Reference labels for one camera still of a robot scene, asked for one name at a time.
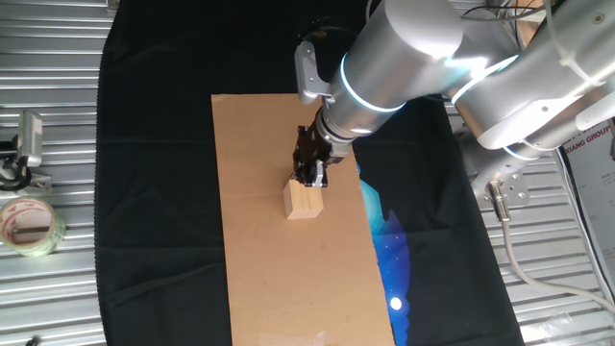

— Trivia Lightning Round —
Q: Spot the clear packing tape roll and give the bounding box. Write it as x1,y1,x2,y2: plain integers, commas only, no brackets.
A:
0,196,67,259

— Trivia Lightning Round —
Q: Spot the silver box camera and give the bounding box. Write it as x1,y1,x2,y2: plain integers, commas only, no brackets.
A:
16,110,44,168

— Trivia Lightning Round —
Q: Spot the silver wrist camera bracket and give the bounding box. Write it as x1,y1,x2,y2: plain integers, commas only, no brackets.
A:
293,40,336,106

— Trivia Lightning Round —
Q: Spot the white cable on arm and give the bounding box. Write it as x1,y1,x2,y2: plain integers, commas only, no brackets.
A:
542,0,615,90

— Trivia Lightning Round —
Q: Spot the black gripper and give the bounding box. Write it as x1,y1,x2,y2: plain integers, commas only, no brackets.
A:
290,122,351,188

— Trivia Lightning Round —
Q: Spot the thick grey robot cable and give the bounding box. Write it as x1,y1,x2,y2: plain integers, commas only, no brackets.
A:
484,181,615,314

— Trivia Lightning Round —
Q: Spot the black cloth with blue print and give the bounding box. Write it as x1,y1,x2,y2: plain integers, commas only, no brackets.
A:
93,0,528,346

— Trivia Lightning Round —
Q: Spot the brown cardboard sheet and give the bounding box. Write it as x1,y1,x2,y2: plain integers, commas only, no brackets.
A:
210,93,398,346

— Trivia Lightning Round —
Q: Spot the white box with red print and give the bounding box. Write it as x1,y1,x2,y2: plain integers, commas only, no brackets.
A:
560,118,615,302

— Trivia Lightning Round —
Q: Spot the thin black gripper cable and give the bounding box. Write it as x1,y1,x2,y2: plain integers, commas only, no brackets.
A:
297,16,361,44

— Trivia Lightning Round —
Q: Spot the clear plastic bag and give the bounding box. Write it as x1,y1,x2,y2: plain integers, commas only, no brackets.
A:
521,310,595,346

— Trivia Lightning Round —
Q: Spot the small wooden block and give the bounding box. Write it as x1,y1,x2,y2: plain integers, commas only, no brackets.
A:
282,178,325,221

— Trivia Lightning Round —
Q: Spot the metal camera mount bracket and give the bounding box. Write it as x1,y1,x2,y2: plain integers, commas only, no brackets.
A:
18,171,53,193

